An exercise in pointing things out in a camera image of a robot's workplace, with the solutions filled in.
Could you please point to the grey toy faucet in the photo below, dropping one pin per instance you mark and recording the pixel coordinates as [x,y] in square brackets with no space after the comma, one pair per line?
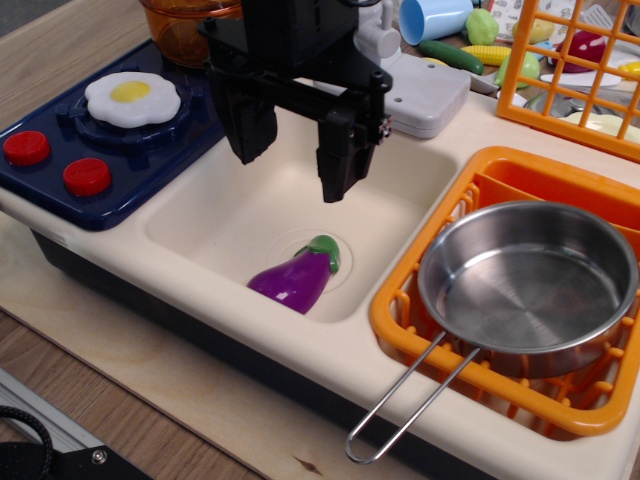
[425,96]

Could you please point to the toy fried egg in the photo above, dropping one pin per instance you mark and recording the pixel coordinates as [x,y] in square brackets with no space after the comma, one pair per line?
[132,99]

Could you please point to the light green toy vegetable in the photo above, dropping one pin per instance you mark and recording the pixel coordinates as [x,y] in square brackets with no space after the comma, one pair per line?
[481,27]

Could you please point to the orange transparent plastic pot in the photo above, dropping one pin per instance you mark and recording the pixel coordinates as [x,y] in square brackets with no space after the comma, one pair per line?
[173,26]

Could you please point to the black clamp with screw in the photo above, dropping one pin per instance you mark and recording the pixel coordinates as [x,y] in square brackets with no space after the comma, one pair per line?
[94,463]

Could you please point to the cream toy kitchen sink unit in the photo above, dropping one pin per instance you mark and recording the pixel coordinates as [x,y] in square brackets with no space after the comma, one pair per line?
[200,239]

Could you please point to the yellow toy corn cob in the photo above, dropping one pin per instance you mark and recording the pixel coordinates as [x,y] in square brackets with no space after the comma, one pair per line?
[491,55]

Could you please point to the navy blue toy stove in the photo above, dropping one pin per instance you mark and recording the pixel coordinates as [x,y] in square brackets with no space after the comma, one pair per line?
[141,161]

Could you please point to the stainless steel pan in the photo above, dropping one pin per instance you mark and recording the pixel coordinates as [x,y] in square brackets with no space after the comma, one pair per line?
[535,287]

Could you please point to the green toy cucumber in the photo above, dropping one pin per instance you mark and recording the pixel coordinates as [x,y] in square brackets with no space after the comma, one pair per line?
[452,56]

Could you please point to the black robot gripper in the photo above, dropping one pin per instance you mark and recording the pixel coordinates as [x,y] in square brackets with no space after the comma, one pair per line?
[299,56]

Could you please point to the purple toy eggplant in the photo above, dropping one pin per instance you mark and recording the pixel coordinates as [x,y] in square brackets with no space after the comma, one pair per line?
[299,282]

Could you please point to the red purple toy fruit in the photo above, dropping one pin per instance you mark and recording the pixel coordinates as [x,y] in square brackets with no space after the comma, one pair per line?
[586,46]

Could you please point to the orange dish drying rack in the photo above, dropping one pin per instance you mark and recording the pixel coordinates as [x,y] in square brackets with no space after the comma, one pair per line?
[586,402]

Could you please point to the green toy pear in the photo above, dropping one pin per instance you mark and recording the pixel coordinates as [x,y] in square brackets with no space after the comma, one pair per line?
[529,69]

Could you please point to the light blue plastic cup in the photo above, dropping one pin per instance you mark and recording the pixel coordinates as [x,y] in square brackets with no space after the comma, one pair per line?
[421,20]

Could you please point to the red stove knob right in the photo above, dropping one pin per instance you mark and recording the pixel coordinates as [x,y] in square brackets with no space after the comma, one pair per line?
[87,177]

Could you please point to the red stove knob left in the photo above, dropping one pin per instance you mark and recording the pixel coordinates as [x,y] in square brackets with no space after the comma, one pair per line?
[26,148]

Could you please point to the red stove knob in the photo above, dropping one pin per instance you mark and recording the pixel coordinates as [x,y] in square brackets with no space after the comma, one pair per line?
[87,177]
[26,148]

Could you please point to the orange plastic grid basket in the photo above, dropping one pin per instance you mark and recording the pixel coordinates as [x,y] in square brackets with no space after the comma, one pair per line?
[598,108]

